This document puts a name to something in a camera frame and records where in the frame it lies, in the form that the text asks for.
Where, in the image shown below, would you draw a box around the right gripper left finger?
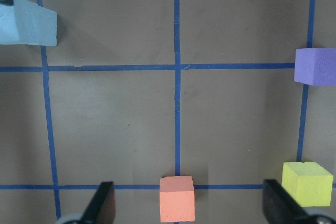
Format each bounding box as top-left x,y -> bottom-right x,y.
79,182 -> 116,223

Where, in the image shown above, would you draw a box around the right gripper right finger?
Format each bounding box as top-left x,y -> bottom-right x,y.
262,179 -> 312,224

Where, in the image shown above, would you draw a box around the light blue block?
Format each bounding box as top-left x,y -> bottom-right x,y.
14,0 -> 57,46
1,4 -> 20,45

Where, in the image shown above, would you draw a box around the yellow block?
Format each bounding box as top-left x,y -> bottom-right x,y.
281,162 -> 334,207

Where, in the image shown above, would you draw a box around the orange block near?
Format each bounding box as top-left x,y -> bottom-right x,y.
159,176 -> 195,223

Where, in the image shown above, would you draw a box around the purple block right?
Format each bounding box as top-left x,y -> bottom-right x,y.
294,48 -> 335,86

